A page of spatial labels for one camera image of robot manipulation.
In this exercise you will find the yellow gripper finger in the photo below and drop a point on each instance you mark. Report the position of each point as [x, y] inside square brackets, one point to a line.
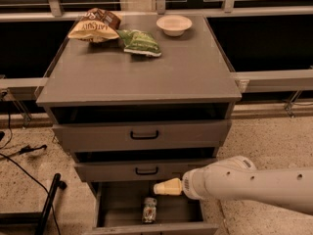
[172, 187]

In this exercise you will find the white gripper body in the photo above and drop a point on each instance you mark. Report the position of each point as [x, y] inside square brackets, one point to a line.
[188, 184]

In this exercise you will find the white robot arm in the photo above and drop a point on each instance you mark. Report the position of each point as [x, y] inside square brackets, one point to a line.
[238, 179]

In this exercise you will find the grey bottom drawer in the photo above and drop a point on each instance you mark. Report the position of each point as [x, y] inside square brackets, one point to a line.
[120, 208]

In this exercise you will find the grey drawer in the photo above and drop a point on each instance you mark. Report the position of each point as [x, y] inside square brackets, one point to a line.
[120, 208]
[120, 165]
[107, 128]

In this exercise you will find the grey middle drawer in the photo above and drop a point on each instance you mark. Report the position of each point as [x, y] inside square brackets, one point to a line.
[120, 165]

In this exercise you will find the grey drawer cabinet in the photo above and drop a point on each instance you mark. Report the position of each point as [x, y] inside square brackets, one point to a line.
[191, 67]

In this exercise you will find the grey top drawer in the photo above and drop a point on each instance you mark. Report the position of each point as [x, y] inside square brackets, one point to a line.
[107, 128]

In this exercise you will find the grey metal railing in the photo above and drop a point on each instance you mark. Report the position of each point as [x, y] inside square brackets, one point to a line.
[268, 44]

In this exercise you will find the green snack bag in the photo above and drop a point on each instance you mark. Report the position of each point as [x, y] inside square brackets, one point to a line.
[139, 43]

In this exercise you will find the white bowl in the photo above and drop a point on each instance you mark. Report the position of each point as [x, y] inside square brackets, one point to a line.
[174, 25]

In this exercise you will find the black stand leg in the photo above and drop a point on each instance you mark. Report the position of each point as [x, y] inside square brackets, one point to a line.
[37, 219]

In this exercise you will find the brown yellow chip bag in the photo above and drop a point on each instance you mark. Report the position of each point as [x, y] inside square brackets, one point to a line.
[97, 25]

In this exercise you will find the black middle drawer handle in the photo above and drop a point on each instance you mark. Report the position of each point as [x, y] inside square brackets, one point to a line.
[144, 172]

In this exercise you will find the black drawer handle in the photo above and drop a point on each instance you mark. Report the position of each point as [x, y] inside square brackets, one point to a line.
[145, 136]
[144, 172]

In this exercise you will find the black top drawer handle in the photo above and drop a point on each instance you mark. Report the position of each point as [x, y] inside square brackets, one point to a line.
[145, 136]

